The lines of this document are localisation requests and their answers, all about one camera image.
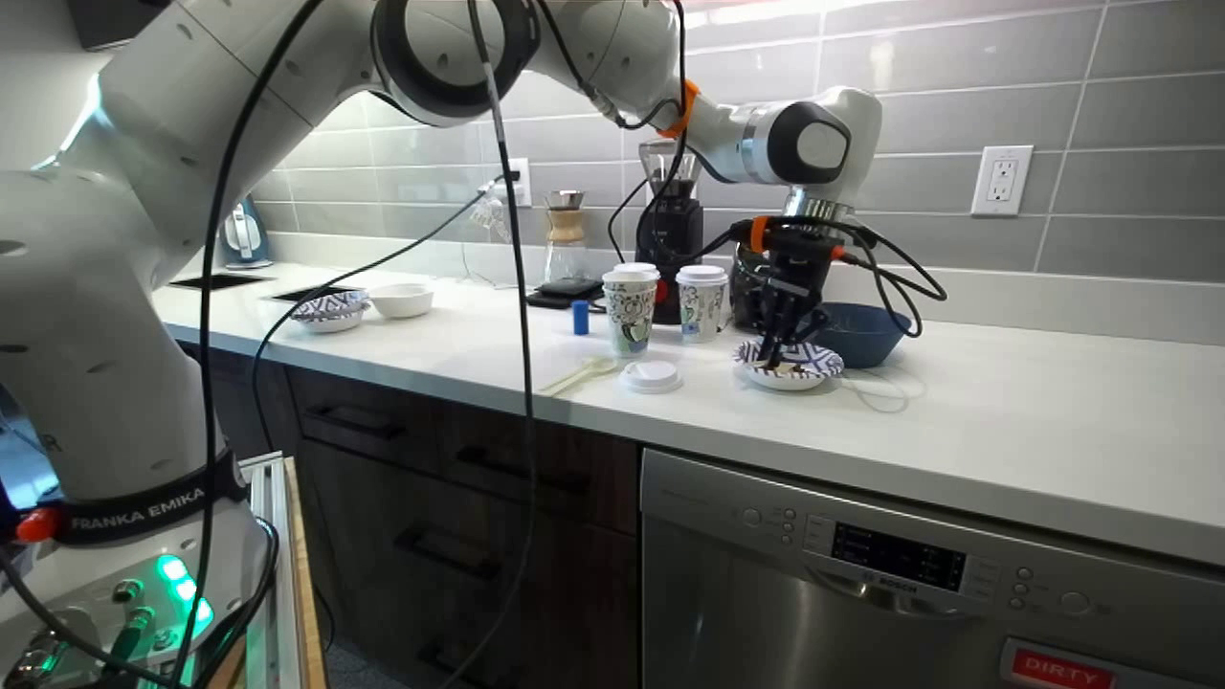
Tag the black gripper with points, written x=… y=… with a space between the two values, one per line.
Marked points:
x=789 y=294

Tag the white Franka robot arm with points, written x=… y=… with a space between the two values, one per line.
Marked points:
x=129 y=194

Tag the lidded patterned paper cup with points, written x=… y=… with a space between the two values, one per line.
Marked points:
x=701 y=308

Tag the dark blue bowl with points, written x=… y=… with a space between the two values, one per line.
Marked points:
x=875 y=333

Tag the white plastic cup lid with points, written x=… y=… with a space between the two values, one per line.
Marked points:
x=654 y=373

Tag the open patterned paper cup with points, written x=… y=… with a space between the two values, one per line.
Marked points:
x=631 y=321

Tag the black coffee grinder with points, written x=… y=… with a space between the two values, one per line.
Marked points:
x=669 y=236

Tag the black coffee scale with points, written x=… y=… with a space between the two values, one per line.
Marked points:
x=559 y=298

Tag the plain white bowl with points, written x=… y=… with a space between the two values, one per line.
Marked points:
x=399 y=300

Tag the small blue cylinder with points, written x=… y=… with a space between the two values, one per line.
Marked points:
x=582 y=321

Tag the glass pour-over carafe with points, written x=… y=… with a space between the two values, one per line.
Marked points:
x=568 y=244

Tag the stainless steel dishwasher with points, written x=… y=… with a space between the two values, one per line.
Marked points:
x=894 y=627

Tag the dark wood drawer cabinet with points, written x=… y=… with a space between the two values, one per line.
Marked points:
x=577 y=577

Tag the red white sticker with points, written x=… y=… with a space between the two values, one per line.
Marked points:
x=1058 y=668

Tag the blue translucent container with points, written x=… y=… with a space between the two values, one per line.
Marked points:
x=242 y=236

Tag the robot stand green lights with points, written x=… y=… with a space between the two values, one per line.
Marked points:
x=129 y=613

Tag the black wrist camera orange mount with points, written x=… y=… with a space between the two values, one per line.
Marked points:
x=808 y=236

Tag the white wall outlet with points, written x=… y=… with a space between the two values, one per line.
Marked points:
x=520 y=178
x=1002 y=178

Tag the white metal frame post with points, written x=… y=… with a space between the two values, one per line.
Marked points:
x=289 y=577

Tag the black flat panel silver frame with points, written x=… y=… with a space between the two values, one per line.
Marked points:
x=225 y=280

